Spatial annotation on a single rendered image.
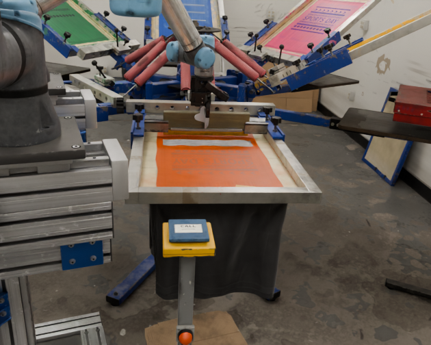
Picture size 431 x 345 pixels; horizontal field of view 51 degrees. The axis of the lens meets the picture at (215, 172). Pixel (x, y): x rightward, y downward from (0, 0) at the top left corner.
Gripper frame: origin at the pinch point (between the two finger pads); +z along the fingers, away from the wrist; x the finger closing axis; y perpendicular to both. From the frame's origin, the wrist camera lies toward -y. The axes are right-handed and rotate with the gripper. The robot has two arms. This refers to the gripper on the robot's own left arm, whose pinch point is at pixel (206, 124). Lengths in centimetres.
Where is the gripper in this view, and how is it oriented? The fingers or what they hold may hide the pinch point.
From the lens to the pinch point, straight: 186.8
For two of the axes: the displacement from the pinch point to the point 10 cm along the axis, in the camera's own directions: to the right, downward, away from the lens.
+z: -0.5, 9.2, 3.9
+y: -9.9, 0.0, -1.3
